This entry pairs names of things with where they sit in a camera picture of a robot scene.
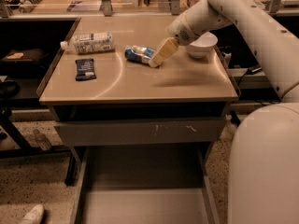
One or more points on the grey desk with drawers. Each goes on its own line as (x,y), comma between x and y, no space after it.
(183,101)

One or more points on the white ceramic bowl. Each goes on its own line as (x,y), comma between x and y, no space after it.
(202,46)

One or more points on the open grey middle drawer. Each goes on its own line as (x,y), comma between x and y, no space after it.
(144,185)

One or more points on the black power adapter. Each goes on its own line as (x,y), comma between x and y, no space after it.
(254,69)

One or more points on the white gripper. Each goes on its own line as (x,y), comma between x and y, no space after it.
(179,29)

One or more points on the white shoe on floor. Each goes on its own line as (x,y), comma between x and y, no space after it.
(35,216)

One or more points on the white plastic bottle lying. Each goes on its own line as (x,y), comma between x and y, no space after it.
(89,43)

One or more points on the dark blue snack packet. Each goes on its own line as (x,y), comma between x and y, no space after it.
(85,70)

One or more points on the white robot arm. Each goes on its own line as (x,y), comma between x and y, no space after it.
(263,176)

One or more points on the clear water bottle on floor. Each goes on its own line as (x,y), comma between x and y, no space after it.
(42,140)

